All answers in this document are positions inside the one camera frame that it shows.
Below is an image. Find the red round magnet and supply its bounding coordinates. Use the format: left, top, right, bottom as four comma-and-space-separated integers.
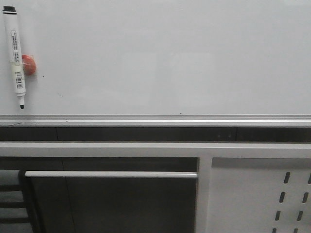
22, 54, 36, 76

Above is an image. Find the white whiteboard marker pen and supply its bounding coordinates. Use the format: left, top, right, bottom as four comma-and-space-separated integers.
2, 6, 26, 110

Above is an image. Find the white whiteboard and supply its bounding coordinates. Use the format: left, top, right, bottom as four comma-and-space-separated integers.
0, 0, 311, 127

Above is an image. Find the white perforated metal panel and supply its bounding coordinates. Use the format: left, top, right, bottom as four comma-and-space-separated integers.
207, 158, 311, 233

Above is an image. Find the white metal stand frame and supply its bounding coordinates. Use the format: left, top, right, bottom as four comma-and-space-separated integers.
0, 142, 311, 233

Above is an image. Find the white horizontal rail bar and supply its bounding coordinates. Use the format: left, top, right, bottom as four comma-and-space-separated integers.
25, 171, 198, 179

